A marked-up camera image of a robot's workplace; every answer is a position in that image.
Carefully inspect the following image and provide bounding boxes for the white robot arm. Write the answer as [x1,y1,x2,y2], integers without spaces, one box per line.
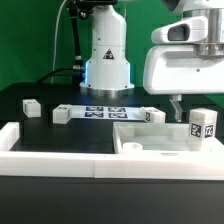
[80,0,224,121]

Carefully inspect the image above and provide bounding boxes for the white cable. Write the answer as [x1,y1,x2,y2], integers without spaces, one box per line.
[50,0,68,84]

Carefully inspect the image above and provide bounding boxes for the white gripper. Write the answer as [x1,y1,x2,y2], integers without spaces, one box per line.
[143,16,224,122]

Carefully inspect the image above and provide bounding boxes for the white square tabletop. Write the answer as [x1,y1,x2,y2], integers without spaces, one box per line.
[113,122,224,155]

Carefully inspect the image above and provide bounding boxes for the black cable hose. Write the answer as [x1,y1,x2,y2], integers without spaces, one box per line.
[35,66,86,84]

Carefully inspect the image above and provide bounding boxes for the AprilTag marker sheet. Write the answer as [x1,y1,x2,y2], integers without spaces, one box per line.
[71,105,141,120]

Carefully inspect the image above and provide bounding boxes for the white U-shaped fence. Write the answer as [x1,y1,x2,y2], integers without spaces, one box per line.
[0,122,224,180]

